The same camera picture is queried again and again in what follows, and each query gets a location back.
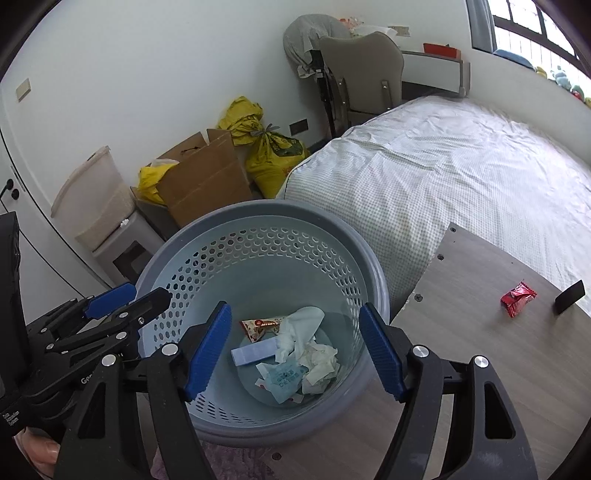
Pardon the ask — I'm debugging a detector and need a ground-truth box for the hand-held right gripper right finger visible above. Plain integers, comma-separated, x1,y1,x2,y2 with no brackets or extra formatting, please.
359,302,539,480

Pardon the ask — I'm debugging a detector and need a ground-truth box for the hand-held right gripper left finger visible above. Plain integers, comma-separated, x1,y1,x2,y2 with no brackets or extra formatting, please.
53,301,233,480

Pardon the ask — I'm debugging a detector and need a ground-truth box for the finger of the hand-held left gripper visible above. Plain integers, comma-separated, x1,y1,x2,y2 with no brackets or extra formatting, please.
28,283,138,342
46,287,173,363

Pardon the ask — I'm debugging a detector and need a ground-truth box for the purple cardboard box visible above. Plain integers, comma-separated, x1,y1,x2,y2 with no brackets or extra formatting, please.
231,339,280,367

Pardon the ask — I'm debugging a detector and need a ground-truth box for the red and white snack packet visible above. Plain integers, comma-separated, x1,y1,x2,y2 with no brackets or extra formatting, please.
239,316,288,344

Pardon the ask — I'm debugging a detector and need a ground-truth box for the cream paper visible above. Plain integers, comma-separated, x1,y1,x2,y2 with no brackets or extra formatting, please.
295,342,341,395

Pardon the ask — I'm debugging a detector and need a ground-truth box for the light blue wipes packet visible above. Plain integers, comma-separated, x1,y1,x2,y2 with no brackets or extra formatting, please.
255,362,308,404

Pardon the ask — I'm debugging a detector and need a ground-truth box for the white tissue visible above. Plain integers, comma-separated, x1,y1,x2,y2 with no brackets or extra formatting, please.
274,306,326,363

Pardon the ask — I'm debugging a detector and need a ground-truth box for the grey perforated plastic basket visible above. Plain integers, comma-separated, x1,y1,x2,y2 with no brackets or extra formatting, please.
135,199,392,448

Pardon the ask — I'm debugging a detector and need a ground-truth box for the person's left hand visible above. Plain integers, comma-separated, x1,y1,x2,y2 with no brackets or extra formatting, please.
14,427,61,480

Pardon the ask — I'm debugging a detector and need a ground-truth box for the grey plastic stool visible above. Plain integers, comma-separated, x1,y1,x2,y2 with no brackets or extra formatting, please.
90,210,164,287

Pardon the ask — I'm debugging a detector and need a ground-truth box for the beige translucent storage bin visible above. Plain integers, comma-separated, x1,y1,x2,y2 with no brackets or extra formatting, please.
51,146,137,252

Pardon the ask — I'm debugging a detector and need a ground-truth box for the pink patterned cloth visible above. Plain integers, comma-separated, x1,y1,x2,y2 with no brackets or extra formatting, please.
152,443,278,480

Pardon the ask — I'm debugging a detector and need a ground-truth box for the small yellow bag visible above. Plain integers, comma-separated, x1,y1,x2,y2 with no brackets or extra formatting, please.
139,159,178,204

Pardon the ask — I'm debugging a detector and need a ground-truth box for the brown cardboard box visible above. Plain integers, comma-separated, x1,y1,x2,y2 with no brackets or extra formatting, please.
154,129,254,227

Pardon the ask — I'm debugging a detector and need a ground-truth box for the red snack wrapper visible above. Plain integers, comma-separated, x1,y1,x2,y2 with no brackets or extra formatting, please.
500,281,537,318

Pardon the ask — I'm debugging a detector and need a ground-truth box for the bed with checked sheet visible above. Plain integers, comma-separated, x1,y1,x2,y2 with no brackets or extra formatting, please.
276,95,591,319

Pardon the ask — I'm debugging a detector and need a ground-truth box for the black flat object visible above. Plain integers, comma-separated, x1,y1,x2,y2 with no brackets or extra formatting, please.
554,280,586,315

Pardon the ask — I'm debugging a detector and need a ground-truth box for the large yellow bag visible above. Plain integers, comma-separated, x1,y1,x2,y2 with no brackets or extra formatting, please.
217,96,311,197

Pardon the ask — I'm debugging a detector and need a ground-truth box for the beige chair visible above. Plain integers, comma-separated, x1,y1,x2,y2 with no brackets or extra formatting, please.
316,31,404,139

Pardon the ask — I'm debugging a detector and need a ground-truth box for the red box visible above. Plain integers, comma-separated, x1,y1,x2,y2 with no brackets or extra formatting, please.
423,42,462,58

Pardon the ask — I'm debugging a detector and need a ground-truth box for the grey cloth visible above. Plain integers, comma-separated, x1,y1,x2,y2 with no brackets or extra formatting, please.
283,14,352,77

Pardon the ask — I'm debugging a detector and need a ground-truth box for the row of plush toys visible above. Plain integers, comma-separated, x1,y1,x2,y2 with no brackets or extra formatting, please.
533,65,591,109

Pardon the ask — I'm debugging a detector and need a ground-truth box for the window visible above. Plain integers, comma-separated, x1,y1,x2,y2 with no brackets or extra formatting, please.
466,0,591,79

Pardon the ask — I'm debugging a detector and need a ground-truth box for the grey wall desk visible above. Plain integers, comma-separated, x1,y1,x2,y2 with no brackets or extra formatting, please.
399,48,471,97

